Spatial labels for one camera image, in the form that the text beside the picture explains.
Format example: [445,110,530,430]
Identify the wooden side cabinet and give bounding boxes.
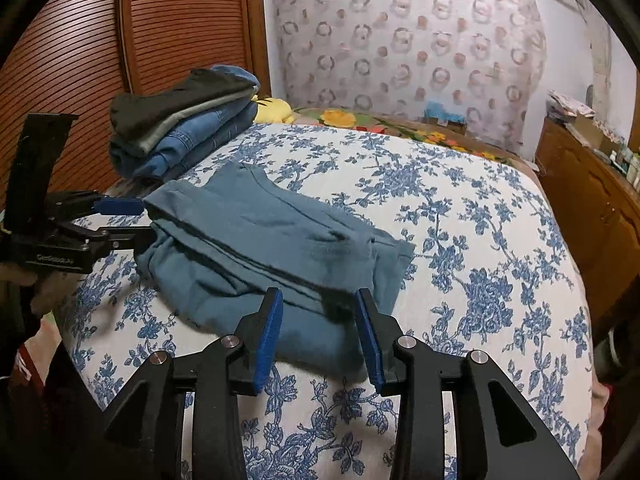
[534,116,640,343]

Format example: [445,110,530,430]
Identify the yellow plush toy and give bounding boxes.
[249,94,297,125]

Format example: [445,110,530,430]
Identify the person's left forearm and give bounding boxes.
[0,261,57,321]

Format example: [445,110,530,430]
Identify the light blue fluffy cloth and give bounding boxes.
[424,101,464,124]

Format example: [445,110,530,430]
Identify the brown louvred wooden wardrobe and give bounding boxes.
[0,0,272,213]

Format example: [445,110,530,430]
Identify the row of toiletry bottles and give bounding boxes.
[609,146,640,187]

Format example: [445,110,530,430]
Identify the floral printed cloth bundle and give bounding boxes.
[546,88,597,119]

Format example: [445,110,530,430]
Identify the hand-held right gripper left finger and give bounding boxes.
[102,287,285,480]

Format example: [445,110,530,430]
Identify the stack of folded clothes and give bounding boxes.
[110,63,262,182]

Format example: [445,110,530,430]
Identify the blue floral white blanket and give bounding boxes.
[52,121,597,480]

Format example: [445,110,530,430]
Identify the colourful floral bed sheet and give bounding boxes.
[291,105,542,177]

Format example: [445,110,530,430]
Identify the grey folded garment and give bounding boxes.
[134,91,257,157]

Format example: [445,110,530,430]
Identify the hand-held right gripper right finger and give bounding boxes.
[354,287,581,480]

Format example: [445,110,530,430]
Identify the black folded garment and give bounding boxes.
[110,68,254,139]

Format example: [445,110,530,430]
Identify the open cardboard box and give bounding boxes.
[574,116,622,155]

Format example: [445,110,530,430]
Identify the beige window curtain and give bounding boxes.
[589,20,632,113]

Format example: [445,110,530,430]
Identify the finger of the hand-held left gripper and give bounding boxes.
[64,190,147,224]
[89,225,154,252]

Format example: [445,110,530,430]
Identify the ring patterned sheer curtain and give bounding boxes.
[262,0,547,157]

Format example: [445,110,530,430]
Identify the small brown cardboard box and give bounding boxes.
[425,118,469,137]

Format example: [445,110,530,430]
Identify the teal pants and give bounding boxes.
[134,161,417,375]

